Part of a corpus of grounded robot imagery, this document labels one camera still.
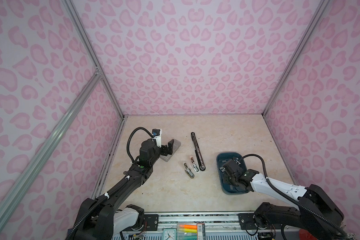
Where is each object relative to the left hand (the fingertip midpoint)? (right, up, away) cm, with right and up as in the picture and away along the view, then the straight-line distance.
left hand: (166, 136), depth 82 cm
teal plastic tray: (+33, -13, +8) cm, 36 cm away
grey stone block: (+4, -5, -2) cm, 7 cm away
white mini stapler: (+12, -21, +8) cm, 26 cm away
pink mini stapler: (+16, -18, +9) cm, 26 cm away
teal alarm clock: (+3, -44, -13) cm, 46 cm away
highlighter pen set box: (+13, -44, -12) cm, 47 cm away
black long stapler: (+19, -11, +16) cm, 27 cm away
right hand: (+34, -24, +5) cm, 42 cm away
